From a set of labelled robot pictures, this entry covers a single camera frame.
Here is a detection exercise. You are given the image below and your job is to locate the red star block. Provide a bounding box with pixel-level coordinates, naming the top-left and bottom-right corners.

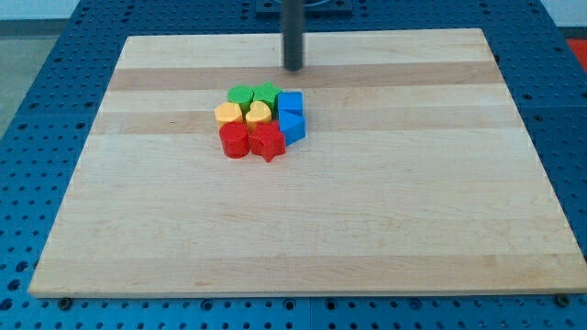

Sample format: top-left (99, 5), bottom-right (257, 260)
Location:
top-left (249, 122), bottom-right (286, 162)

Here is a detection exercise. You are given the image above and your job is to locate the blue triangle block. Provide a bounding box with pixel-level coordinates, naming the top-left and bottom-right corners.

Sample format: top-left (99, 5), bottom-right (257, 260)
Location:
top-left (279, 112), bottom-right (305, 146)

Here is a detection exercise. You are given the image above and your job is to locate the blue cube block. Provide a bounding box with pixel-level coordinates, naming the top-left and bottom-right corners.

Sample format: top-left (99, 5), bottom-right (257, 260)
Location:
top-left (277, 92), bottom-right (304, 116)

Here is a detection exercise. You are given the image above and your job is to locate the right yellow heart block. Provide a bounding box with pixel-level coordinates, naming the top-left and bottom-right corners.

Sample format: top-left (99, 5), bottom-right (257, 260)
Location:
top-left (245, 101), bottom-right (272, 132)

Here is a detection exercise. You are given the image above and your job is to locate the red cylinder block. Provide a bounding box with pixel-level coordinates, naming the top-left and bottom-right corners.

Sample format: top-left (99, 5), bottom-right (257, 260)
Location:
top-left (219, 122), bottom-right (250, 159)

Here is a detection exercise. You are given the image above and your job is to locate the green star block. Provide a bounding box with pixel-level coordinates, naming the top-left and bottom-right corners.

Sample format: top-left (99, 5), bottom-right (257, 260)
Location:
top-left (252, 82), bottom-right (282, 113)

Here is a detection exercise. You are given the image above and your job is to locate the green cylinder block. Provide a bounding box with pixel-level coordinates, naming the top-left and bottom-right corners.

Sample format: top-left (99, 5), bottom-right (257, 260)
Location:
top-left (227, 84), bottom-right (254, 114)

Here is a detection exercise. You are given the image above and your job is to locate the light wooden board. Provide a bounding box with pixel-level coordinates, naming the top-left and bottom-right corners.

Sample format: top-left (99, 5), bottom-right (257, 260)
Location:
top-left (29, 28), bottom-right (586, 299)

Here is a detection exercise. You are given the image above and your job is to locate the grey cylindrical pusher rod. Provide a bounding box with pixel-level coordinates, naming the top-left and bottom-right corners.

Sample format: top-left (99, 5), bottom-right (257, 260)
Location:
top-left (281, 0), bottom-right (305, 72)

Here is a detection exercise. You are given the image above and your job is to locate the red object at right edge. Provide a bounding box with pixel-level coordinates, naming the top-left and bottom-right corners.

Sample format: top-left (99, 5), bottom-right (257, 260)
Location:
top-left (566, 38), bottom-right (587, 71)

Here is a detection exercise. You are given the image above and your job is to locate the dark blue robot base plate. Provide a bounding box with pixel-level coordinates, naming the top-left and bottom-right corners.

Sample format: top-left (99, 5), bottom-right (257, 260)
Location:
top-left (253, 0), bottom-right (353, 17)

